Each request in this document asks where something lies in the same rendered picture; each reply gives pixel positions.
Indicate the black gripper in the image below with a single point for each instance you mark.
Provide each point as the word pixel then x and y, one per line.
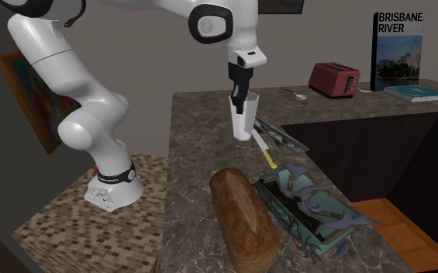
pixel 238 75

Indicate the white tall cup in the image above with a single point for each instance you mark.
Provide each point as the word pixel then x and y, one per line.
pixel 245 124

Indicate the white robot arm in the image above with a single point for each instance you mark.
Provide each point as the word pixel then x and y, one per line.
pixel 90 113

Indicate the grey long metal rack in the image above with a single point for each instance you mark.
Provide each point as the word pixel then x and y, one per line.
pixel 279 136

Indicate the silver spoon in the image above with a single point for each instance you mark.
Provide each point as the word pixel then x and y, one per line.
pixel 298 95

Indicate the red toaster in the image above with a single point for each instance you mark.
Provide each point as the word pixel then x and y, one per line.
pixel 330 80

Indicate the brown bread loaf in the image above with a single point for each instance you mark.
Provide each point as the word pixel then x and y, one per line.
pixel 241 219

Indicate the teal box with purple fish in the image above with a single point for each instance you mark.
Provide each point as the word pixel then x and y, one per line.
pixel 309 211

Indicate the upright city river book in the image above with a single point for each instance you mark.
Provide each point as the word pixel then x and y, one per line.
pixel 398 56

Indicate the teal flat book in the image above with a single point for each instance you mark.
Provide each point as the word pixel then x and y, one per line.
pixel 417 92

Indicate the mosaic patterned robot stand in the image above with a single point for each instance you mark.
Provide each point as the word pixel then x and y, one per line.
pixel 78 234

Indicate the dark wall picture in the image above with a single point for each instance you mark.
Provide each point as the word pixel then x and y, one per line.
pixel 281 5

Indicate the colourful wall picture wooden frame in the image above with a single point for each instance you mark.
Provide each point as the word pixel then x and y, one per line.
pixel 33 98

